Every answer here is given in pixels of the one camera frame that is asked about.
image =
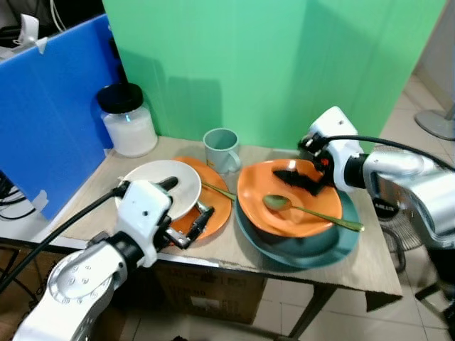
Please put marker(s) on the flat orange plate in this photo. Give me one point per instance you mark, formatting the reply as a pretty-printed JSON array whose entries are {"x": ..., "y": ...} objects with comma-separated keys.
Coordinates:
[{"x": 219, "y": 209}]

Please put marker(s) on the black metal table leg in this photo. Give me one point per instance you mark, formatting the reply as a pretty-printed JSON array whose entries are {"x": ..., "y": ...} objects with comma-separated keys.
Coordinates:
[{"x": 309, "y": 312}]

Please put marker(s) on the green backdrop board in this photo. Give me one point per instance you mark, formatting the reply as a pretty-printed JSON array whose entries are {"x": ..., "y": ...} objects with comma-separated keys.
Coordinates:
[{"x": 270, "y": 64}]

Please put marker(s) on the glass jar with black lid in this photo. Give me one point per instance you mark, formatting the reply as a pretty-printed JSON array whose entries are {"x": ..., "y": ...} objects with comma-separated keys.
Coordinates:
[{"x": 129, "y": 128}]

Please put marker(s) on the blue partition board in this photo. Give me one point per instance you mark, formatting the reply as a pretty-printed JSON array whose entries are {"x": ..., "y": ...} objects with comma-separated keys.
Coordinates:
[{"x": 50, "y": 114}]

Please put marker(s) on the olive green long spoon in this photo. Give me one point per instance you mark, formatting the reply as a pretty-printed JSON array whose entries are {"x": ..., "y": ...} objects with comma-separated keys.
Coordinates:
[{"x": 276, "y": 202}]

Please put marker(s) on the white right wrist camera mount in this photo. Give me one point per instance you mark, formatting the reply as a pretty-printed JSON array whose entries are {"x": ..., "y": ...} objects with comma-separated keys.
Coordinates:
[{"x": 338, "y": 145}]

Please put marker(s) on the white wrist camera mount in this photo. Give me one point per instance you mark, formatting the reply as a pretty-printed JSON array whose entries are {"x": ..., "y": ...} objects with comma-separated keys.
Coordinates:
[
  {"x": 146, "y": 213},
  {"x": 338, "y": 145}
]

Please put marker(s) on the grey round stand base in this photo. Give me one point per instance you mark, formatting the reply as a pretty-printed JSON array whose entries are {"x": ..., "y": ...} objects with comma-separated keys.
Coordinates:
[{"x": 435, "y": 124}]

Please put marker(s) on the white device behind partition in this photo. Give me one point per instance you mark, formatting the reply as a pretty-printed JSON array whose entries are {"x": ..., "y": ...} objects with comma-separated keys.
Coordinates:
[{"x": 25, "y": 35}]

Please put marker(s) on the white plate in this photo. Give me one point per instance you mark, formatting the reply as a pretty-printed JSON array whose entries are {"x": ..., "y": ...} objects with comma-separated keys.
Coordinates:
[{"x": 160, "y": 177}]

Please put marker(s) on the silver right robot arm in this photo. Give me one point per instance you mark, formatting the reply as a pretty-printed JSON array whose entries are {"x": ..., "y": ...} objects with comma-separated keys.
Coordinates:
[{"x": 409, "y": 185}]

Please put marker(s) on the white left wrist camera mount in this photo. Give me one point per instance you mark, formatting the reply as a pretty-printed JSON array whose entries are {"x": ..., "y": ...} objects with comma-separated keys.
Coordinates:
[{"x": 146, "y": 213}]

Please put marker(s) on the grey-green ceramic mug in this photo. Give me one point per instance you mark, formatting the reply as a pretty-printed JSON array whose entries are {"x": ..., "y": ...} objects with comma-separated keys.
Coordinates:
[{"x": 220, "y": 150}]

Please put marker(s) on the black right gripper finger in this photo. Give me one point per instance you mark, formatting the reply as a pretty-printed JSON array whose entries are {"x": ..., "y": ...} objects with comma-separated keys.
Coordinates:
[
  {"x": 293, "y": 175},
  {"x": 313, "y": 189}
]

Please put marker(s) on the deep orange plate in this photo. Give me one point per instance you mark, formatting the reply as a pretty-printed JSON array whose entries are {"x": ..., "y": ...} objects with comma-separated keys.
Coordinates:
[{"x": 256, "y": 195}]

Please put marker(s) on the olive green short utensil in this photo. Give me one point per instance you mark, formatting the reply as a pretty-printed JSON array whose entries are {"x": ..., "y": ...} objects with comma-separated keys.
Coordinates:
[{"x": 217, "y": 190}]

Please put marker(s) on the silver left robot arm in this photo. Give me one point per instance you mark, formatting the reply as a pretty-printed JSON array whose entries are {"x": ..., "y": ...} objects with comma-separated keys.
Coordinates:
[{"x": 78, "y": 284}]

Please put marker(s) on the large teal plate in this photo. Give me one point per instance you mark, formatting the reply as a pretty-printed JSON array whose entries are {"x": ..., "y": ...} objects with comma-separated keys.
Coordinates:
[{"x": 313, "y": 250}]

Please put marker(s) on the brown cardboard box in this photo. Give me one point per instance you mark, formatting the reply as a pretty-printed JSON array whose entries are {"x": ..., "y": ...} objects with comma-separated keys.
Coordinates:
[{"x": 213, "y": 295}]

